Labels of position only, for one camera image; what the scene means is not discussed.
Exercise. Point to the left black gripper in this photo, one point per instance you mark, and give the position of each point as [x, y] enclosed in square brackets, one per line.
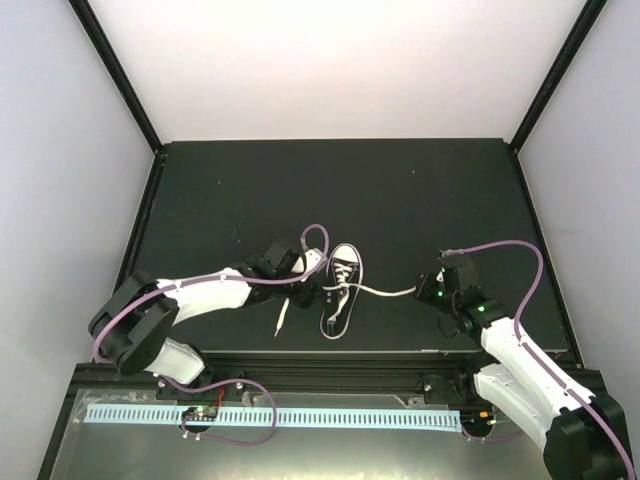
[307, 295]

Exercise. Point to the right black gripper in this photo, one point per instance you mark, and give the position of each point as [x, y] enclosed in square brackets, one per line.
[422, 292]

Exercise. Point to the black white sneaker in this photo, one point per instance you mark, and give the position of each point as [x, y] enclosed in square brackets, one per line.
[343, 273]

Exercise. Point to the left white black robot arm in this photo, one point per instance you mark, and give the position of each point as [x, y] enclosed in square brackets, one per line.
[132, 330]

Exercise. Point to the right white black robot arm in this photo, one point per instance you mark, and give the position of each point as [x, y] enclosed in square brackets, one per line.
[580, 433]

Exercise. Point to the black table mat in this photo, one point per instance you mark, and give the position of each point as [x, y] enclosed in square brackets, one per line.
[400, 202]

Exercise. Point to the right controller board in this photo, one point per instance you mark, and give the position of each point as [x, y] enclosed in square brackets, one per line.
[481, 417]

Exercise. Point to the controller board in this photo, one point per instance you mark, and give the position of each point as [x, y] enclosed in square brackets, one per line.
[481, 417]
[200, 413]

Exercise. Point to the left controller board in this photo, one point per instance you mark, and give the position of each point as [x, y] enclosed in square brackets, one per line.
[200, 413]

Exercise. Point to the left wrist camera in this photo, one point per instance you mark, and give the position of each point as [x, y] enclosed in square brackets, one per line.
[315, 260]

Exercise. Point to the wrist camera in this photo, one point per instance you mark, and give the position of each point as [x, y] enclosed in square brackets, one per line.
[449, 254]
[315, 260]

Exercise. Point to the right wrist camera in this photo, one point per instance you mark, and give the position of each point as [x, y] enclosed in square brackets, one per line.
[449, 254]

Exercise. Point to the black aluminium rail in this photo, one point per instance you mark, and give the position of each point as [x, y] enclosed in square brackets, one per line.
[336, 372]

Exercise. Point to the white slotted cable duct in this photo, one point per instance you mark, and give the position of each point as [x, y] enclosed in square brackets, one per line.
[327, 418]

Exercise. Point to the black right frame post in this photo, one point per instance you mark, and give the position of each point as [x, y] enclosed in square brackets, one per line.
[573, 42]

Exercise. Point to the black frame post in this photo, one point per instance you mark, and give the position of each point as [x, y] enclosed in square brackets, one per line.
[573, 42]
[109, 58]

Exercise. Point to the black left frame post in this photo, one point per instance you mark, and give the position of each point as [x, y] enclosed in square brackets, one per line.
[109, 58]

